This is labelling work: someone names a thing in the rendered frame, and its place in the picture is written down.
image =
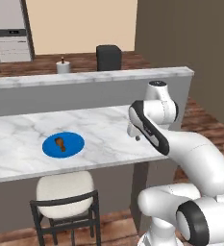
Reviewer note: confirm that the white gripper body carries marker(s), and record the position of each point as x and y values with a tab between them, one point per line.
131	128

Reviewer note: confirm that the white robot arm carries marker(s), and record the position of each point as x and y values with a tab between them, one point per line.
196	157

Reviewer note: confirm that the blue plate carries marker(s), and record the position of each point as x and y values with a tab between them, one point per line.
71	144

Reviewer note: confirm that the brown chicken drumstick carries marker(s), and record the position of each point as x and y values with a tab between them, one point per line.
60	144

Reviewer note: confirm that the grey marble-topped dining island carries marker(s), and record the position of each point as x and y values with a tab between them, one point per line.
52	96

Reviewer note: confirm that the black square bin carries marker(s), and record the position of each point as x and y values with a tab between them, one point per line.
109	57

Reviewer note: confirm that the black chair with white cushion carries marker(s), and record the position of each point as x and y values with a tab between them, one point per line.
65	190

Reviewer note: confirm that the white oven cabinet stack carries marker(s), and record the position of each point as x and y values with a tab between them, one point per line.
11	44

